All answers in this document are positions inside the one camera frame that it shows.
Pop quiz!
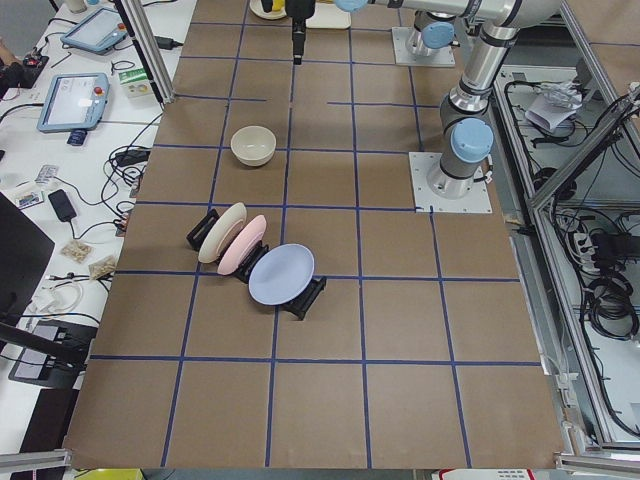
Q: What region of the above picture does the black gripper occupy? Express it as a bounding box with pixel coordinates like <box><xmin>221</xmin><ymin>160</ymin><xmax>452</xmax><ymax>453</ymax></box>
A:
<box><xmin>285</xmin><ymin>0</ymin><xmax>315</xmax><ymax>65</ymax></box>

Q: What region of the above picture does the white ceramic bowl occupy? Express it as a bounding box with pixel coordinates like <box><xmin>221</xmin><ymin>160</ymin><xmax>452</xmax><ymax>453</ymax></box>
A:
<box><xmin>230</xmin><ymin>125</ymin><xmax>276</xmax><ymax>167</ymax></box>

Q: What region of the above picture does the yellow lemon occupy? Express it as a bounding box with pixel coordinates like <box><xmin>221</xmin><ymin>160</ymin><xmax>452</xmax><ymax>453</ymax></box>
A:
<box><xmin>261</xmin><ymin>0</ymin><xmax>285</xmax><ymax>14</ymax></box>

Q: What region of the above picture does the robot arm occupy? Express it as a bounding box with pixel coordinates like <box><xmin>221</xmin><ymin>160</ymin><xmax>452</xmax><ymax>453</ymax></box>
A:
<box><xmin>284</xmin><ymin>1</ymin><xmax>455</xmax><ymax>65</ymax></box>
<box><xmin>425</xmin><ymin>1</ymin><xmax>560</xmax><ymax>200</ymax></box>

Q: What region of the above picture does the cream rectangular tray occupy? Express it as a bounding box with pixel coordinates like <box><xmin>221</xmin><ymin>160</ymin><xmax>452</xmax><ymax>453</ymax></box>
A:
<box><xmin>306</xmin><ymin>1</ymin><xmax>351</xmax><ymax>30</ymax></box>

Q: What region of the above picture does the cream round plate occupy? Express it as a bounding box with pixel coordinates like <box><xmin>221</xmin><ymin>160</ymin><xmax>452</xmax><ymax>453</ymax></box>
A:
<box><xmin>250</xmin><ymin>0</ymin><xmax>287</xmax><ymax>20</ymax></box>

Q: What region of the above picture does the black power adapter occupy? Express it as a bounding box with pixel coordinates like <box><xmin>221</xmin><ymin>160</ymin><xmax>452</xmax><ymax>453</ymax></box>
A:
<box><xmin>154</xmin><ymin>36</ymin><xmax>183</xmax><ymax>50</ymax></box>

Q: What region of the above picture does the green white carton box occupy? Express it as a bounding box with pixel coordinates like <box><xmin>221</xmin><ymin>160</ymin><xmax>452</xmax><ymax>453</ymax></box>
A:
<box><xmin>118</xmin><ymin>68</ymin><xmax>153</xmax><ymax>98</ymax></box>

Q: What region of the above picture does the far teach pendant tablet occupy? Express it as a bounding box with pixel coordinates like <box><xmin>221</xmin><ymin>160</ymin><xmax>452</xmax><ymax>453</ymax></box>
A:
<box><xmin>61</xmin><ymin>8</ymin><xmax>127</xmax><ymax>54</ymax></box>

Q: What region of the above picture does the teach pendant tablet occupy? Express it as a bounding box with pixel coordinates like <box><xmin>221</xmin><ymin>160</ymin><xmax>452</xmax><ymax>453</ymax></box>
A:
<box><xmin>61</xmin><ymin>8</ymin><xmax>127</xmax><ymax>54</ymax></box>
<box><xmin>37</xmin><ymin>72</ymin><xmax>110</xmax><ymax>133</ymax></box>

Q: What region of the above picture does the cream plate in rack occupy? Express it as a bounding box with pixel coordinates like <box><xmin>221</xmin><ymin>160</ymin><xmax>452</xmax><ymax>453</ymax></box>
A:
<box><xmin>198</xmin><ymin>202</ymin><xmax>247</xmax><ymax>264</ymax></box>

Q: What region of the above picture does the pink plate in rack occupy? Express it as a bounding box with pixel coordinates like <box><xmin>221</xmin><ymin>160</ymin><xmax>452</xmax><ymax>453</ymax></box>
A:
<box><xmin>217</xmin><ymin>215</ymin><xmax>267</xmax><ymax>275</ymax></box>

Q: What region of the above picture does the near teach pendant tablet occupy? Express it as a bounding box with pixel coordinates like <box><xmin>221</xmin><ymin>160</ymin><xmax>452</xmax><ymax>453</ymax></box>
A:
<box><xmin>37</xmin><ymin>72</ymin><xmax>110</xmax><ymax>133</ymax></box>

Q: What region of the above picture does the light blue plate in rack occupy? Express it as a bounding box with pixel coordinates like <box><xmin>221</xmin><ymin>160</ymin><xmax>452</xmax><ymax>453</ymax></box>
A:
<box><xmin>249</xmin><ymin>244</ymin><xmax>315</xmax><ymax>306</ymax></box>

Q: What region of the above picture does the crumpled white paper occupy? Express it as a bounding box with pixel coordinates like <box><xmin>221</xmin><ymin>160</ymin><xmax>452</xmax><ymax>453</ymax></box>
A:
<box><xmin>525</xmin><ymin>81</ymin><xmax>583</xmax><ymax>132</ymax></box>

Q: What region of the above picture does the black dish rack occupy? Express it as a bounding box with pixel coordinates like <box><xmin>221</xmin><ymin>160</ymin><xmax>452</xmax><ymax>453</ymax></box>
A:
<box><xmin>186</xmin><ymin>202</ymin><xmax>327</xmax><ymax>320</ymax></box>

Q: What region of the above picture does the black smartphone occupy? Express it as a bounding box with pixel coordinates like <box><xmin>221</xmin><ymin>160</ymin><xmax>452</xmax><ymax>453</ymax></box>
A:
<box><xmin>48</xmin><ymin>189</ymin><xmax>77</xmax><ymax>222</ymax></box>

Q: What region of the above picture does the black monitor stand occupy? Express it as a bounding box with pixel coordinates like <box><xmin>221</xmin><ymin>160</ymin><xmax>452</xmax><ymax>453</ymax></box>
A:
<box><xmin>1</xmin><ymin>197</ymin><xmax>97</xmax><ymax>389</ymax></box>

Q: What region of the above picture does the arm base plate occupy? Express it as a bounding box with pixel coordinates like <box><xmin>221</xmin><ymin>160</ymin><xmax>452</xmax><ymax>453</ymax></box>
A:
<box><xmin>391</xmin><ymin>22</ymin><xmax>455</xmax><ymax>68</ymax></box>
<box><xmin>409</xmin><ymin>152</ymin><xmax>493</xmax><ymax>214</ymax></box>

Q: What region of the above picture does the aluminium frame post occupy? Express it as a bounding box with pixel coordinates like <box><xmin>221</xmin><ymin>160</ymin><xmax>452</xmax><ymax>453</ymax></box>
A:
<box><xmin>114</xmin><ymin>0</ymin><xmax>175</xmax><ymax>105</ymax></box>

